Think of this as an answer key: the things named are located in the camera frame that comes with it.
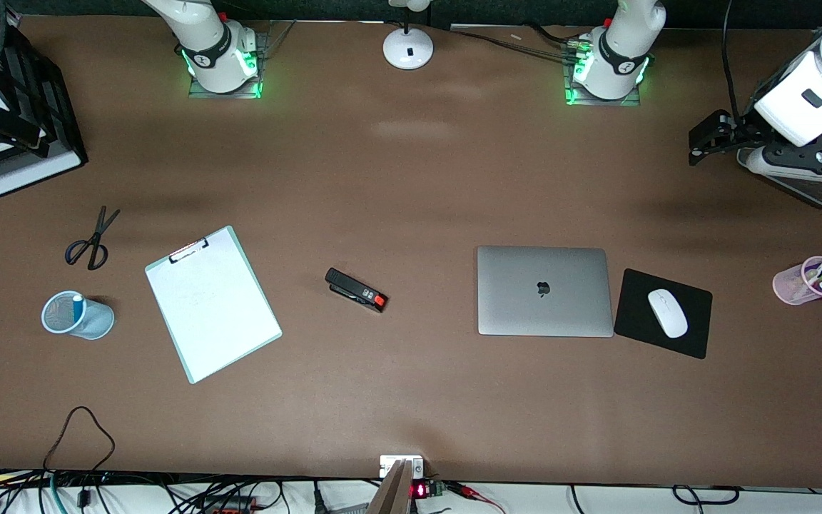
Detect mint clipboard with white paper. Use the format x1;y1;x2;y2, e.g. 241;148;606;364
144;226;283;385

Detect white lamp base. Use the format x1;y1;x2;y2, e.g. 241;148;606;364
382;0;435;71

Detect red probe cable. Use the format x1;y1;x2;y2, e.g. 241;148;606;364
445;481;506;514

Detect tangled floor cables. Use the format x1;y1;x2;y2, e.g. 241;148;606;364
0;468;290;514

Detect black scissors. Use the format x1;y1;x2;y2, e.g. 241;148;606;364
64;206;121;271

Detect black looped cable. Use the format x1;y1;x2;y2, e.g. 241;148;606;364
43;405;116;473

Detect black mouse pad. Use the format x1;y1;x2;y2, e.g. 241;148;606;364
614;268;713;360

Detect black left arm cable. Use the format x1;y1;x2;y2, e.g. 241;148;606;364
721;0;740;119

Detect thin black floor cable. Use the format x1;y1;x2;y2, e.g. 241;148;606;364
671;483;741;506

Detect black stapler red tip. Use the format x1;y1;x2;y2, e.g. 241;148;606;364
325;268;388;313

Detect light blue mesh cup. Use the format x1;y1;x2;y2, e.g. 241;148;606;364
41;290;116;341

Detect white power box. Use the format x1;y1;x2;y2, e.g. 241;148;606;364
380;455;425;480

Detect white computer mouse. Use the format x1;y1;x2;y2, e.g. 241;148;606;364
648;288;689;339

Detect silver laptop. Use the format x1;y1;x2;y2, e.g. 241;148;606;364
477;246;615;338

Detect black table cable bundle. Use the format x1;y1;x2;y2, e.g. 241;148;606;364
450;24;583;61

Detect black mesh desk tray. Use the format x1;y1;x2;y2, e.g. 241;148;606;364
737;29;822;210

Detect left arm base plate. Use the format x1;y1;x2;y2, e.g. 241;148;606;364
563;39;643;108

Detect wooden post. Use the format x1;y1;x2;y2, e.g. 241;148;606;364
366;459;416;514

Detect pink translucent pen cup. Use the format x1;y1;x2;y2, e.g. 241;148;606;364
773;256;822;306

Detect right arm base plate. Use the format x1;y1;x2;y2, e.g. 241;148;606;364
187;21;275;100

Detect black stacked letter tray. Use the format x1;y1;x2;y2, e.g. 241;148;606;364
0;0;89;200

